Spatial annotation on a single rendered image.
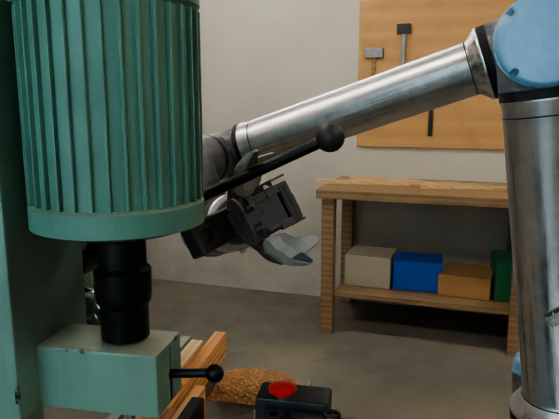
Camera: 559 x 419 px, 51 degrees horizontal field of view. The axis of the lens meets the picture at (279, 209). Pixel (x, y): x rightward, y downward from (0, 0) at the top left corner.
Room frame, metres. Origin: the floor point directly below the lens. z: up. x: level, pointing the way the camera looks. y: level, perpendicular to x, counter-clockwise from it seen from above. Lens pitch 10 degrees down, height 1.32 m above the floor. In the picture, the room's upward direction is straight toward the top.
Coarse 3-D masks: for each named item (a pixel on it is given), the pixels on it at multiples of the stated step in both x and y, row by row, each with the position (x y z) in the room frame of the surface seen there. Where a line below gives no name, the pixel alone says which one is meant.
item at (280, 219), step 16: (256, 192) 0.81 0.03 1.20; (272, 192) 0.78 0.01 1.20; (288, 192) 0.79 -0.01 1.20; (240, 208) 0.76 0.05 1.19; (256, 208) 0.77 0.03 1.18; (272, 208) 0.78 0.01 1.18; (288, 208) 0.79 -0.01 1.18; (240, 224) 0.78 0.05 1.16; (256, 224) 0.76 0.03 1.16; (272, 224) 0.77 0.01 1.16; (288, 224) 0.77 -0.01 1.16; (240, 240) 0.85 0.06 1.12; (256, 240) 0.76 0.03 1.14
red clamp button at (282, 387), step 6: (270, 384) 0.58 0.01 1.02; (276, 384) 0.58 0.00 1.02; (282, 384) 0.58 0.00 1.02; (288, 384) 0.58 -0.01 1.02; (294, 384) 0.58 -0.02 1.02; (270, 390) 0.57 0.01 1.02; (276, 390) 0.57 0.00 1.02; (282, 390) 0.57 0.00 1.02; (288, 390) 0.57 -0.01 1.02; (294, 390) 0.57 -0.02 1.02; (276, 396) 0.57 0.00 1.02; (282, 396) 0.56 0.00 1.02; (288, 396) 0.57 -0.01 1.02
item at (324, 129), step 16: (320, 128) 0.69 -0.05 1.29; (336, 128) 0.68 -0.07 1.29; (304, 144) 0.69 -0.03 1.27; (320, 144) 0.68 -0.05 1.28; (336, 144) 0.68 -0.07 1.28; (272, 160) 0.70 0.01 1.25; (288, 160) 0.70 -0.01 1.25; (240, 176) 0.71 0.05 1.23; (256, 176) 0.71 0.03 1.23; (208, 192) 0.72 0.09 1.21; (224, 192) 0.72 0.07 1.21
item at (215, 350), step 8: (216, 336) 0.91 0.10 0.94; (224, 336) 0.92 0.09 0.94; (208, 344) 0.88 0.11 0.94; (216, 344) 0.88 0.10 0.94; (224, 344) 0.92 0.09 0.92; (200, 352) 0.85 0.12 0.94; (208, 352) 0.85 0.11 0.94; (216, 352) 0.88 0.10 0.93; (224, 352) 0.92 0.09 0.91; (192, 360) 0.82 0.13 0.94; (200, 360) 0.82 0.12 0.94; (208, 360) 0.83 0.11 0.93; (216, 360) 0.88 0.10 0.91; (184, 384) 0.74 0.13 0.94; (192, 384) 0.76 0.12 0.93; (200, 384) 0.80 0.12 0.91; (184, 392) 0.73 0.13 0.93; (176, 400) 0.70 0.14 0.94; (184, 400) 0.73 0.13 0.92; (176, 408) 0.70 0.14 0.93; (160, 416) 0.66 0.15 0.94
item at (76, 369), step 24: (72, 336) 0.60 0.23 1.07; (96, 336) 0.60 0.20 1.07; (168, 336) 0.60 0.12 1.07; (48, 360) 0.57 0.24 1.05; (72, 360) 0.57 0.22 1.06; (96, 360) 0.56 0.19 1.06; (120, 360) 0.56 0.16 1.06; (144, 360) 0.55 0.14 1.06; (168, 360) 0.58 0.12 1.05; (48, 384) 0.57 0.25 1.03; (72, 384) 0.57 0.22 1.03; (96, 384) 0.56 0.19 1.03; (120, 384) 0.56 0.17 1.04; (144, 384) 0.55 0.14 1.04; (168, 384) 0.58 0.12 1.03; (72, 408) 0.57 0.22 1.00; (96, 408) 0.56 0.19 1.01; (120, 408) 0.56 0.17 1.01; (144, 408) 0.55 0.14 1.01
